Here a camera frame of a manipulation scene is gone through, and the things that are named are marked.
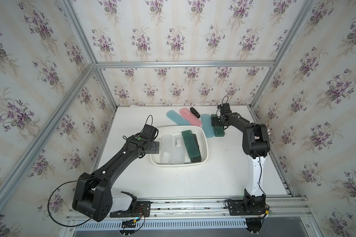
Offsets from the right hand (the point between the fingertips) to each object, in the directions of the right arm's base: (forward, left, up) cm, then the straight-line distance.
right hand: (218, 122), depth 108 cm
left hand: (-28, +46, +9) cm, 54 cm away
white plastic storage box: (-19, +13, +4) cm, 24 cm away
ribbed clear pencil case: (-20, +37, -2) cm, 43 cm away
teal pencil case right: (-6, +8, -1) cm, 10 cm away
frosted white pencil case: (-23, +30, 0) cm, 38 cm away
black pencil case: (-30, +18, +1) cm, 35 cm away
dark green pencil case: (-9, +2, +2) cm, 10 cm away
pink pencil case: (+2, +18, -1) cm, 18 cm away
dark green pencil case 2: (-21, +21, +1) cm, 30 cm away
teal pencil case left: (+5, +31, -2) cm, 32 cm away
